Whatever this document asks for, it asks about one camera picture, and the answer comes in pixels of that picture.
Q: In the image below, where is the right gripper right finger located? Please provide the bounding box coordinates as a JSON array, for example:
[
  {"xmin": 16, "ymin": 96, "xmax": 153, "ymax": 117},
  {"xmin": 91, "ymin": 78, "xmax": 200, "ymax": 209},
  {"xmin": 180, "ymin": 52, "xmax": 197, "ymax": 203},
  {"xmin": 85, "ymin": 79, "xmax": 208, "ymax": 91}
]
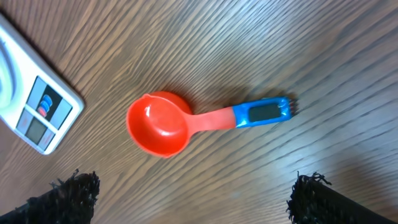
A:
[{"xmin": 286, "ymin": 172, "xmax": 394, "ymax": 224}]

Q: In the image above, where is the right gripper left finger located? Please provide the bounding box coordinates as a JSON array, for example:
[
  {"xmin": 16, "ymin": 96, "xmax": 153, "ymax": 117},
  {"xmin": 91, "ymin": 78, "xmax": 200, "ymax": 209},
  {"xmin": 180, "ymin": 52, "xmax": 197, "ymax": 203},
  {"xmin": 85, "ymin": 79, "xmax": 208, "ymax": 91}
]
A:
[{"xmin": 1, "ymin": 170, "xmax": 100, "ymax": 224}]

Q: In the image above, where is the orange measuring scoop blue handle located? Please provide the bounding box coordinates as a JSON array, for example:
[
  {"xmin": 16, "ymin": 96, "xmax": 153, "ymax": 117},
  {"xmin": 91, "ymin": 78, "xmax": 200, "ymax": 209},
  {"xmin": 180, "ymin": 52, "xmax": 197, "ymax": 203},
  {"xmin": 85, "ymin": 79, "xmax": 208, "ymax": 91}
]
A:
[{"xmin": 126, "ymin": 91, "xmax": 298, "ymax": 158}]

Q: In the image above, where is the white digital kitchen scale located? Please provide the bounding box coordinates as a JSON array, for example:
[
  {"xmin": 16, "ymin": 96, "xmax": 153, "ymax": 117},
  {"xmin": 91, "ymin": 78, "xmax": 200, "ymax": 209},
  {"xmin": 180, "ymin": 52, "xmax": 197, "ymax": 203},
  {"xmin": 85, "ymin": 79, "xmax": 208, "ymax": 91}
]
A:
[{"xmin": 1, "ymin": 16, "xmax": 85, "ymax": 155}]

